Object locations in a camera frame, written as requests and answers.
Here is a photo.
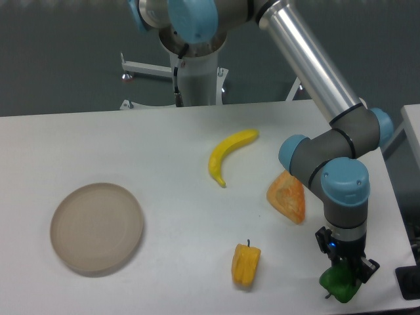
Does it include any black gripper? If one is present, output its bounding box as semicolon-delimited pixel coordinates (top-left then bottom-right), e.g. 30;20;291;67
315;226;380;283

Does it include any green toy pepper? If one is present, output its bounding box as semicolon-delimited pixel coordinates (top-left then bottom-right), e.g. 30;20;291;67
319;261;362;303

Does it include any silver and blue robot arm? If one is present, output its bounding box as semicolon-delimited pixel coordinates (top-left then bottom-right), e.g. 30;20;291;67
128;1;393;284

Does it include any yellow toy pepper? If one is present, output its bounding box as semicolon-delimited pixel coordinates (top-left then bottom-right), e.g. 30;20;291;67
231;240;261;287

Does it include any beige round plate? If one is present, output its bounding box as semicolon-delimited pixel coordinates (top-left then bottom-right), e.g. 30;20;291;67
50;183;144;277

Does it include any black device at right edge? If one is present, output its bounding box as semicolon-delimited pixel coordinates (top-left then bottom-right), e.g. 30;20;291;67
395;266;419;301

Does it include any white side table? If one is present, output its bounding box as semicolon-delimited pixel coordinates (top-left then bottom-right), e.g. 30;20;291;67
380;104;420;171

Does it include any yellow toy banana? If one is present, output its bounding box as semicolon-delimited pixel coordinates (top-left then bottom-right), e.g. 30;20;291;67
207;129;259;188

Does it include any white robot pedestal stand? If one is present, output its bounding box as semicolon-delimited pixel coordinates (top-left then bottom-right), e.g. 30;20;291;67
121;28;228;107

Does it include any black cable on pedestal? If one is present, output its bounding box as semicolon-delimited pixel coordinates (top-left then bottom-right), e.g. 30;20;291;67
172;43;190;108

